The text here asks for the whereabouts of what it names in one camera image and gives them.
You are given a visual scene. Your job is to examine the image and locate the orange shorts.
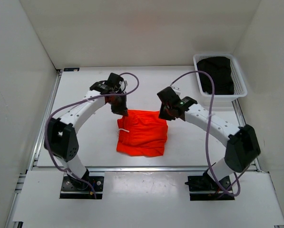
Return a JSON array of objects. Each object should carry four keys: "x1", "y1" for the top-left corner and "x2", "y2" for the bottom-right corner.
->
[{"x1": 116, "y1": 110, "x2": 168, "y2": 157}]

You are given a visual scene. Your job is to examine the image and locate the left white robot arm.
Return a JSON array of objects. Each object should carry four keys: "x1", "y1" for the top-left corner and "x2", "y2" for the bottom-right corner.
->
[{"x1": 44, "y1": 73, "x2": 128, "y2": 190}]

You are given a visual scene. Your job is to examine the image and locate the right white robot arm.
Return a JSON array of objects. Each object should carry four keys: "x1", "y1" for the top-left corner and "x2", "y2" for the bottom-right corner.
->
[{"x1": 157, "y1": 86, "x2": 260, "y2": 190}]

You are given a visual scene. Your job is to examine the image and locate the black folded shorts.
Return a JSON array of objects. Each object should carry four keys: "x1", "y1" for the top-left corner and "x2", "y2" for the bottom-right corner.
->
[{"x1": 196, "y1": 57, "x2": 234, "y2": 95}]

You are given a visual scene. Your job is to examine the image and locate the white plastic basket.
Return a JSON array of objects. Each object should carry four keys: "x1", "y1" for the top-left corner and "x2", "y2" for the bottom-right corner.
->
[{"x1": 193, "y1": 53, "x2": 247, "y2": 103}]

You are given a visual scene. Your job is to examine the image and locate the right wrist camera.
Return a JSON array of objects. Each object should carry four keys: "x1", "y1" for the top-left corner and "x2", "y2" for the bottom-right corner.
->
[{"x1": 171, "y1": 86, "x2": 181, "y2": 96}]

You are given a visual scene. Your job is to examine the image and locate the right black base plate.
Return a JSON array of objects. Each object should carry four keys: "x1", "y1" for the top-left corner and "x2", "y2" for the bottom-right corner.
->
[{"x1": 185, "y1": 175, "x2": 235, "y2": 201}]

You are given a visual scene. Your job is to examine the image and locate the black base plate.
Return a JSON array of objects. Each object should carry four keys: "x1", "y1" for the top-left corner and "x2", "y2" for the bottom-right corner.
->
[
  {"x1": 185, "y1": 175, "x2": 235, "y2": 201},
  {"x1": 59, "y1": 175, "x2": 104, "y2": 200}
]

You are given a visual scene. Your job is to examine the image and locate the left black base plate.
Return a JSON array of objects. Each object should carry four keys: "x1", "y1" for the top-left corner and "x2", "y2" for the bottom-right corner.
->
[{"x1": 59, "y1": 175, "x2": 104, "y2": 200}]

